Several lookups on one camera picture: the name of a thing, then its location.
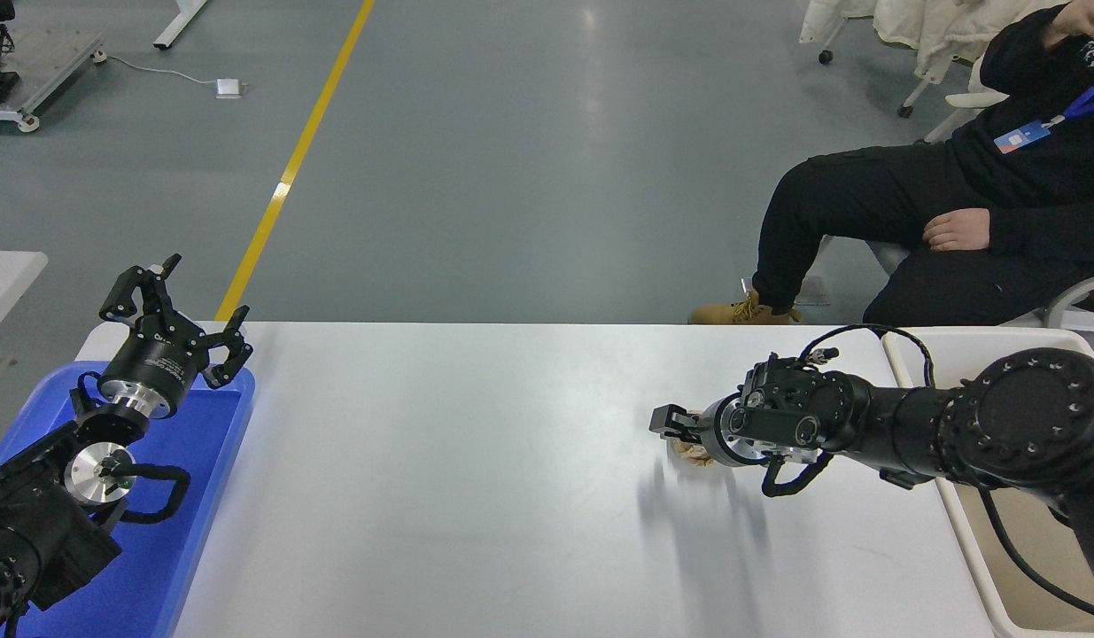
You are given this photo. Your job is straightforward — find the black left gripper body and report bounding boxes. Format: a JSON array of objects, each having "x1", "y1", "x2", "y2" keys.
[{"x1": 99, "y1": 321, "x2": 213, "y2": 405}]

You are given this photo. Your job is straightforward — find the tan paper ball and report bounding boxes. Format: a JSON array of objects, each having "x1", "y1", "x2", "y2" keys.
[{"x1": 671, "y1": 439, "x2": 718, "y2": 469}]

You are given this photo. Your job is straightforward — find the blue-badge person's left hand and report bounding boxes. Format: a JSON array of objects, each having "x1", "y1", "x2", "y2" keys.
[{"x1": 923, "y1": 208, "x2": 992, "y2": 252}]

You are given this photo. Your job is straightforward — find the blue-badge person's right hand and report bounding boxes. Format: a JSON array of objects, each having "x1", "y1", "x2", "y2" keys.
[{"x1": 1043, "y1": 0, "x2": 1094, "y2": 50}]

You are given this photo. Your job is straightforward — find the blue plastic tray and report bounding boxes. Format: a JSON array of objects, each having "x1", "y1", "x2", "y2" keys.
[{"x1": 0, "y1": 362, "x2": 257, "y2": 638}]

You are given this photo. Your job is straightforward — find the small white side table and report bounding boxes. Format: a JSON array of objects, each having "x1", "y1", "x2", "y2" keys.
[{"x1": 0, "y1": 251, "x2": 50, "y2": 348}]

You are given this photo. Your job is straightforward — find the grey wheeled platform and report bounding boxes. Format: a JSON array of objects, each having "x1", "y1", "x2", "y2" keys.
[{"x1": 0, "y1": 31, "x2": 107, "y2": 136}]

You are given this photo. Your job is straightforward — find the person with blue badge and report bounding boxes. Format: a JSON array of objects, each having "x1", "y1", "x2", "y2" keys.
[{"x1": 688, "y1": 0, "x2": 1094, "y2": 329}]

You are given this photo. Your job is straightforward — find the white desk leg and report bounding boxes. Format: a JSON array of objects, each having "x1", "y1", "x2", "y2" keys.
[{"x1": 153, "y1": 0, "x2": 211, "y2": 51}]

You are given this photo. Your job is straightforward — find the large pale plastic bin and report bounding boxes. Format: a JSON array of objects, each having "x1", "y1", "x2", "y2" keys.
[{"x1": 881, "y1": 326, "x2": 1094, "y2": 638}]

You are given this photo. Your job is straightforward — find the cream jacket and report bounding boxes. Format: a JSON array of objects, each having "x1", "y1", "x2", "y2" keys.
[
  {"x1": 799, "y1": 0, "x2": 882, "y2": 47},
  {"x1": 873, "y1": 0, "x2": 1057, "y2": 85}
]

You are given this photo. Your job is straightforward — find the white floor cable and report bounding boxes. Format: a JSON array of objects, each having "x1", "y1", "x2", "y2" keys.
[{"x1": 95, "y1": 53, "x2": 220, "y2": 89}]

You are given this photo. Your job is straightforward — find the white chair frame with castors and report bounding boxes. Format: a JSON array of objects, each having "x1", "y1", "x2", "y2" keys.
[
  {"x1": 899, "y1": 75, "x2": 942, "y2": 118},
  {"x1": 817, "y1": 18, "x2": 849, "y2": 65}
]

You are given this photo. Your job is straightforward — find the grey chair with white frame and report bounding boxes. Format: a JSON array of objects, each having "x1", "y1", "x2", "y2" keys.
[{"x1": 817, "y1": 53, "x2": 1094, "y2": 331}]

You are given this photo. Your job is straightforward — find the blue badge on lanyard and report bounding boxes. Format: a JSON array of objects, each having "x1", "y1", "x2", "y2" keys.
[{"x1": 994, "y1": 69, "x2": 1094, "y2": 156}]

